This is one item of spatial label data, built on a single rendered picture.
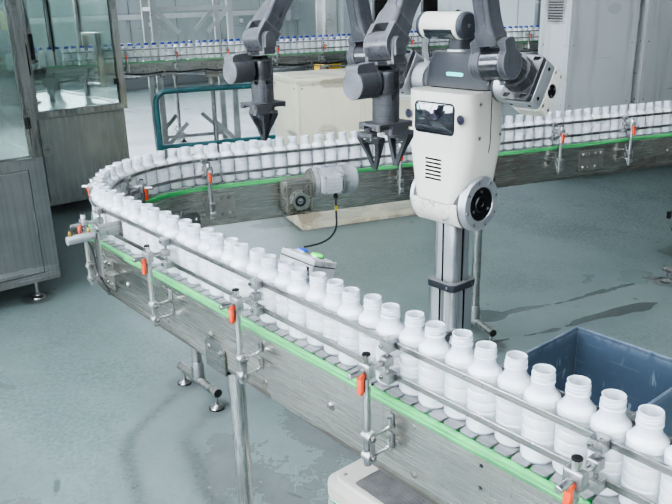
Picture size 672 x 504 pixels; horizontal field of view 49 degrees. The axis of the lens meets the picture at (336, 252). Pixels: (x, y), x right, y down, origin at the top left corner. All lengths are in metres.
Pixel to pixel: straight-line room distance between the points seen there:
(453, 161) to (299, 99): 3.72
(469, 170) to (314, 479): 1.44
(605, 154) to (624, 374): 2.40
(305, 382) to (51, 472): 1.74
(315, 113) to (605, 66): 3.18
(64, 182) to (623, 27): 5.34
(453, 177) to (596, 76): 5.72
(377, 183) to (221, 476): 1.47
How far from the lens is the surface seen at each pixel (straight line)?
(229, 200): 3.25
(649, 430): 1.19
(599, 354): 1.95
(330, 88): 5.77
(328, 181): 3.20
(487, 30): 1.84
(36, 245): 4.83
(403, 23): 1.59
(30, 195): 4.76
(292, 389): 1.75
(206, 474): 3.06
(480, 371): 1.32
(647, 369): 1.90
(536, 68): 1.96
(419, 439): 1.46
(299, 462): 3.07
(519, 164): 3.87
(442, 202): 2.09
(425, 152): 2.11
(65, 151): 6.83
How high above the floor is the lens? 1.74
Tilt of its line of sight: 19 degrees down
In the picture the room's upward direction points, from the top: 2 degrees counter-clockwise
